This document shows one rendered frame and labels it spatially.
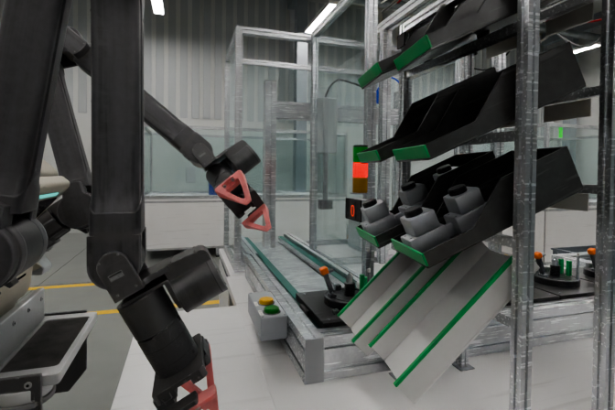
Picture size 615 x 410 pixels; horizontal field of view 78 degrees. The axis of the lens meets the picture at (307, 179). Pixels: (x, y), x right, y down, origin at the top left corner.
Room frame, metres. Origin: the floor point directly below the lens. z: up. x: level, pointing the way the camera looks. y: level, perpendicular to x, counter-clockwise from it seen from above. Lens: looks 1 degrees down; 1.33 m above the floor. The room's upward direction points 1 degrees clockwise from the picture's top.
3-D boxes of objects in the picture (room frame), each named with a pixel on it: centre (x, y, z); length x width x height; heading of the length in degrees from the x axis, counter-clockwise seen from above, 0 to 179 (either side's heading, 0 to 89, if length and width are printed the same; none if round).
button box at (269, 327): (1.06, 0.11, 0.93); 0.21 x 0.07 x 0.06; 18
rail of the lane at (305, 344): (1.26, 0.11, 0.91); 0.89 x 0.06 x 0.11; 18
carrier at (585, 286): (1.27, -0.83, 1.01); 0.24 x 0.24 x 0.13; 18
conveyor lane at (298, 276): (1.34, -0.05, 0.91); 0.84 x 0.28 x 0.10; 18
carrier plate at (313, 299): (1.04, -0.12, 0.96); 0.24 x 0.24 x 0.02; 18
